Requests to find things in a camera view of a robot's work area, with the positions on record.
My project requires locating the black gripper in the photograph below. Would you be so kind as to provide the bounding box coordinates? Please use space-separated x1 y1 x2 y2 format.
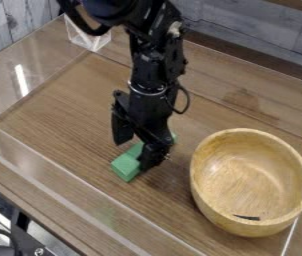
111 83 176 172

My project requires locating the green rectangular block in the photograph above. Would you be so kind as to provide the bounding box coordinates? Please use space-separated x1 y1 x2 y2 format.
109 131 179 183

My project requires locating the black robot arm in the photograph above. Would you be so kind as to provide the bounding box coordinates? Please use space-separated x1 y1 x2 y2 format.
56 0 187 170

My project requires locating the wooden bowl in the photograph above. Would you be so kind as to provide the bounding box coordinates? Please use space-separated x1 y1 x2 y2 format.
190 128 302 237

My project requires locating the clear acrylic tray wall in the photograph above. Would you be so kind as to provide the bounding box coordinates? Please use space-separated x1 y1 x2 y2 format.
0 129 204 256

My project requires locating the clear acrylic corner bracket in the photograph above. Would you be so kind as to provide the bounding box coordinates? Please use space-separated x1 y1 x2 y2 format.
64 16 112 52

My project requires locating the black table leg bracket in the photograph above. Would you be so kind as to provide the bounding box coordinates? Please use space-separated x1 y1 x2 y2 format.
11 209 48 256

